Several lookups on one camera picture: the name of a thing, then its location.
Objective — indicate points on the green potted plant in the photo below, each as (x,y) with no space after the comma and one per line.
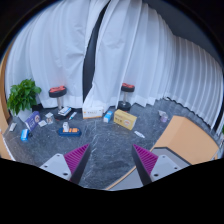
(22,98)

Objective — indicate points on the white and orange box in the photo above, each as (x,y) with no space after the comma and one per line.
(93,112)

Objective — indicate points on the small blue and white box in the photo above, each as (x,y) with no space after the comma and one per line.
(108,116)

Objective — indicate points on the blue and white pen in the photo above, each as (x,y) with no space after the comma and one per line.
(73,115)

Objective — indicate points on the left stool with red seat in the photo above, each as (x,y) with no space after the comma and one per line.
(57,92)

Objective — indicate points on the right stool with red seat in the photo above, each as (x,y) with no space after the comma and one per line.
(124,105)

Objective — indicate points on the white tube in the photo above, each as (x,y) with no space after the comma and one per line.
(139,134)

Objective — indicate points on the flat white card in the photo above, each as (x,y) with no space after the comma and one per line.
(42,123)

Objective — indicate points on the white curtain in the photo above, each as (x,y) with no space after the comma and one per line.
(136,46)
(51,48)

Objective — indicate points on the purple box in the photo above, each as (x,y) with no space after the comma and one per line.
(33,120)

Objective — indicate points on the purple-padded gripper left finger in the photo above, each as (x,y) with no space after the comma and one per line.
(69,166)

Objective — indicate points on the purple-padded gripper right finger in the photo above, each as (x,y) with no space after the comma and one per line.
(157,163)

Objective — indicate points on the left white curtain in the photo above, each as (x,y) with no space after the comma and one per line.
(51,48)

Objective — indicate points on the small clear cup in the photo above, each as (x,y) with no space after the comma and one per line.
(163,116)

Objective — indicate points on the yellow cardboard box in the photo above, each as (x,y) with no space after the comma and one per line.
(124,119)

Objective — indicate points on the stack of flat boxes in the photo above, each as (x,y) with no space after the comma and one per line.
(63,112)

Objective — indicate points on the stool with red seat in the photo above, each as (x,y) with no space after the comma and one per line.
(124,105)
(57,92)

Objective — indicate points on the small transparent cube box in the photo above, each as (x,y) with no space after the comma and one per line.
(49,118)

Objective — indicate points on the white charger plug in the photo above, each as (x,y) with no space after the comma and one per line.
(66,126)

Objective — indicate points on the right white curtain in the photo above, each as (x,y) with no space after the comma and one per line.
(136,46)

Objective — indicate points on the small white packet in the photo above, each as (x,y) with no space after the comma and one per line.
(12,127)

